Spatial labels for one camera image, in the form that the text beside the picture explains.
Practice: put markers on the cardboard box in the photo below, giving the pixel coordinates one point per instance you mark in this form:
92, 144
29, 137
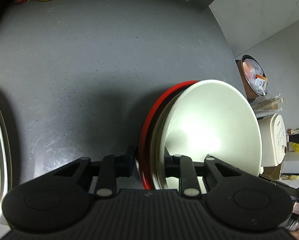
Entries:
286, 172

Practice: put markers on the brown pot with packets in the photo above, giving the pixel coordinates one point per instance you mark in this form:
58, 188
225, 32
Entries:
253, 77

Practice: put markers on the red and black bowl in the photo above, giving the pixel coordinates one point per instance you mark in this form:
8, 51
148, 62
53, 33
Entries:
143, 155

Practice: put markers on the person's left hand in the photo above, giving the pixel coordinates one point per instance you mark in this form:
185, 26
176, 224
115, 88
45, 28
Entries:
293, 229

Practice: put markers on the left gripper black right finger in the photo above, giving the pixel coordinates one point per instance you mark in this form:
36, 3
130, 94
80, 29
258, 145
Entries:
182, 167

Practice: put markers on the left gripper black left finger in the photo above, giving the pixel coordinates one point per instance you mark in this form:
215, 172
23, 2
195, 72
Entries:
112, 167

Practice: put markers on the cream ceramic bowl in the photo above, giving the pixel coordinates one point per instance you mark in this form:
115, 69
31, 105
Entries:
210, 117

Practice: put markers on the white electric kettle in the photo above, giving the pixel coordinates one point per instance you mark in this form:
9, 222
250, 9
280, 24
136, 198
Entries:
274, 140

